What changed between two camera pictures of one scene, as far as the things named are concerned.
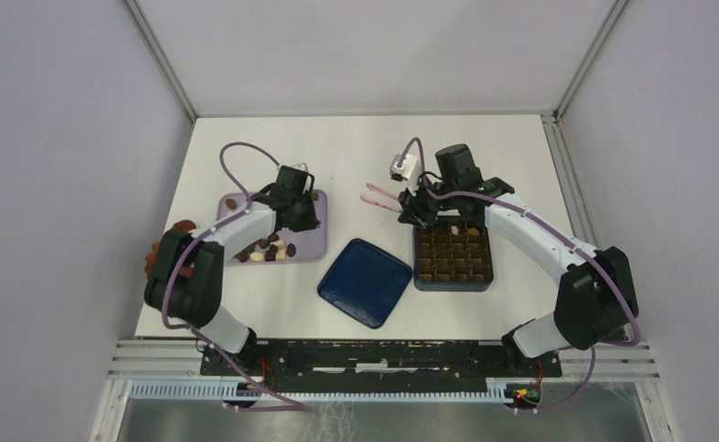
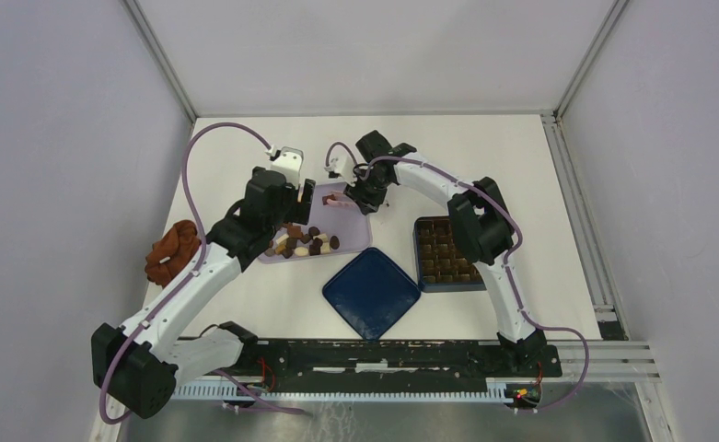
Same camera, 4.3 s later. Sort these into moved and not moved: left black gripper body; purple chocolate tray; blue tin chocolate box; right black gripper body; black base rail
Moved: purple chocolate tray; right black gripper body
Not moved: black base rail; left black gripper body; blue tin chocolate box
